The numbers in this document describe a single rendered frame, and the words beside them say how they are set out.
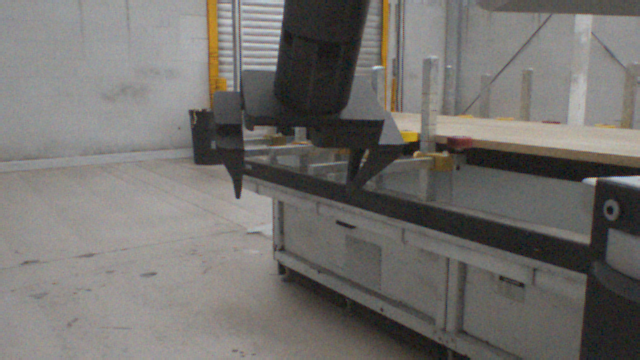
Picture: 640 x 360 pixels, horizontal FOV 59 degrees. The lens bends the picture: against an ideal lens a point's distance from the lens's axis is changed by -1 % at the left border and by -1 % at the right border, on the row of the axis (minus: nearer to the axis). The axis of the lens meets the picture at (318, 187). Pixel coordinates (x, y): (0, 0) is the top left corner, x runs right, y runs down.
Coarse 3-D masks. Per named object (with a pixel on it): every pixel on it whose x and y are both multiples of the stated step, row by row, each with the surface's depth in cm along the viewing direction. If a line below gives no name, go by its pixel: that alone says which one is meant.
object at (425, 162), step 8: (400, 160) 171; (408, 160) 172; (416, 160) 173; (424, 160) 175; (432, 160) 177; (456, 160) 183; (464, 160) 185; (392, 168) 168; (400, 168) 170; (408, 168) 172; (416, 168) 173; (424, 168) 175
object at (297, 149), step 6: (312, 144) 213; (270, 150) 203; (276, 150) 202; (282, 150) 204; (288, 150) 205; (294, 150) 207; (300, 150) 208; (306, 150) 210; (312, 150) 211; (318, 150) 213; (324, 150) 214; (330, 150) 216; (336, 150) 218; (276, 156) 203
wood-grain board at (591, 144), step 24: (408, 120) 268; (456, 120) 268; (480, 120) 268; (504, 120) 268; (480, 144) 183; (504, 144) 175; (528, 144) 169; (552, 144) 168; (576, 144) 169; (600, 144) 169; (624, 144) 169
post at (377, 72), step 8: (376, 72) 196; (384, 72) 198; (376, 80) 197; (384, 80) 198; (376, 88) 197; (384, 88) 199; (376, 96) 198; (384, 96) 199; (384, 104) 200; (376, 176) 203
